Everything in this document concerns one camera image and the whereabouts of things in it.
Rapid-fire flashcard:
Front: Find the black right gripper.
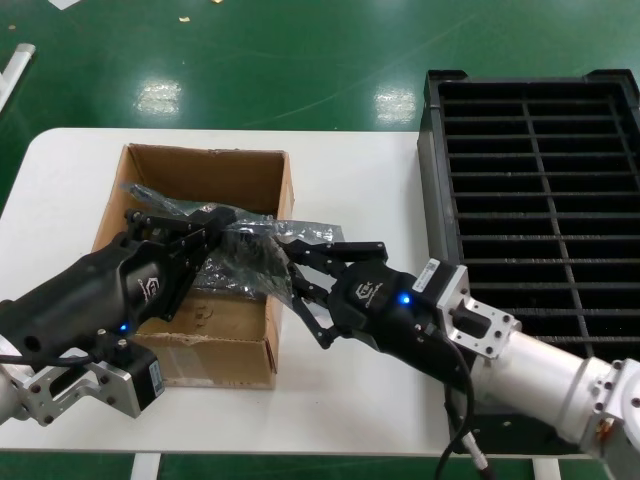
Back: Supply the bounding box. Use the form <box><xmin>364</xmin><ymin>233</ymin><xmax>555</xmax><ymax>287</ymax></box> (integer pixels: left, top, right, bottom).
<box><xmin>285</xmin><ymin>238</ymin><xmax>476</xmax><ymax>386</ymax></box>

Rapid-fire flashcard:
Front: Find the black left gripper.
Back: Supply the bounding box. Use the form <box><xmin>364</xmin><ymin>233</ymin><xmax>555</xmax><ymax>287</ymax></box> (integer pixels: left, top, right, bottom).
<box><xmin>0</xmin><ymin>208</ymin><xmax>236</xmax><ymax>369</ymax></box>

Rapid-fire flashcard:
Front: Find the grey antistatic plastic bag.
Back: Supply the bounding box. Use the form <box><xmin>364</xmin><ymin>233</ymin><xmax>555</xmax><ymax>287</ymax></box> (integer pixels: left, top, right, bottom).
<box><xmin>119</xmin><ymin>182</ymin><xmax>346</xmax><ymax>307</ymax></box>

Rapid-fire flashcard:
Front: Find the brown cardboard box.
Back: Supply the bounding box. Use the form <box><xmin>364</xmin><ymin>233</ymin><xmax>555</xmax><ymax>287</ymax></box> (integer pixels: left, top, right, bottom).
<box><xmin>91</xmin><ymin>143</ymin><xmax>297</xmax><ymax>390</ymax></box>

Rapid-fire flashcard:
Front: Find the black slotted plastic crate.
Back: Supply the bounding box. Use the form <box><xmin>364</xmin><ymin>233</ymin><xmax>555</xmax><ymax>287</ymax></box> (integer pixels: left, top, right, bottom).
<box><xmin>416</xmin><ymin>68</ymin><xmax>640</xmax><ymax>455</ymax></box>

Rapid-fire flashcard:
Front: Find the white table leg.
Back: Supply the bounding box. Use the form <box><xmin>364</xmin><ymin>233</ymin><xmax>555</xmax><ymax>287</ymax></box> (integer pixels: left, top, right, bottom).
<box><xmin>532</xmin><ymin>457</ymin><xmax>561</xmax><ymax>480</ymax></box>
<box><xmin>130</xmin><ymin>452</ymin><xmax>162</xmax><ymax>480</ymax></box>

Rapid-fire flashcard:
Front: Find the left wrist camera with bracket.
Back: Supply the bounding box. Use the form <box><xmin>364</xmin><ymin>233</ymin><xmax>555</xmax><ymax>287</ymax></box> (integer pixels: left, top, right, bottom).
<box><xmin>19</xmin><ymin>327</ymin><xmax>164</xmax><ymax>426</ymax></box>

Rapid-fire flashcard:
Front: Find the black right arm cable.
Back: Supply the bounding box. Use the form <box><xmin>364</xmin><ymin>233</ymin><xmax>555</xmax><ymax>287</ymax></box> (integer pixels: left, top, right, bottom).
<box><xmin>432</xmin><ymin>324</ymin><xmax>499</xmax><ymax>480</ymax></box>

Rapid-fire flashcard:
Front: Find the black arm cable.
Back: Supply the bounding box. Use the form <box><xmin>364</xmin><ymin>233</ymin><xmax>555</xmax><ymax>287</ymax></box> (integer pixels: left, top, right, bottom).
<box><xmin>0</xmin><ymin>347</ymin><xmax>104</xmax><ymax>365</ymax></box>
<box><xmin>432</xmin><ymin>324</ymin><xmax>499</xmax><ymax>480</ymax></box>

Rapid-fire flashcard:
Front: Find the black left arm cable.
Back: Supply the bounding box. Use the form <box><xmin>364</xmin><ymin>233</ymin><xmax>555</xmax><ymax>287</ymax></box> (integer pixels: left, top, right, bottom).
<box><xmin>0</xmin><ymin>347</ymin><xmax>104</xmax><ymax>365</ymax></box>

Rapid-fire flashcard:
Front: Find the white metal table frame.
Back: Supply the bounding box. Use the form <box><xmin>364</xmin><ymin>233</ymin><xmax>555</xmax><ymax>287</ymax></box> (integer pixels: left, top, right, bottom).
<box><xmin>0</xmin><ymin>43</ymin><xmax>38</xmax><ymax>110</ymax></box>

